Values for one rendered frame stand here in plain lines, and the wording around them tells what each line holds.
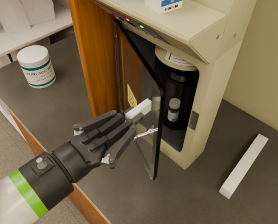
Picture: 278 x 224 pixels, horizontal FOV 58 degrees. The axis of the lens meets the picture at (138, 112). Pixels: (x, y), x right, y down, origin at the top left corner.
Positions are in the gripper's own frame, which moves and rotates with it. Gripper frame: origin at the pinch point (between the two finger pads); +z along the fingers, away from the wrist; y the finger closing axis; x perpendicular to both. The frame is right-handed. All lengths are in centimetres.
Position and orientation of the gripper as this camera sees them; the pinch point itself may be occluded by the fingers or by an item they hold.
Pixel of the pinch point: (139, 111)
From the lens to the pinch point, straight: 56.0
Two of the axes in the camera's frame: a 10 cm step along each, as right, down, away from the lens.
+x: 0.0, 6.7, 7.5
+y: -7.0, -5.3, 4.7
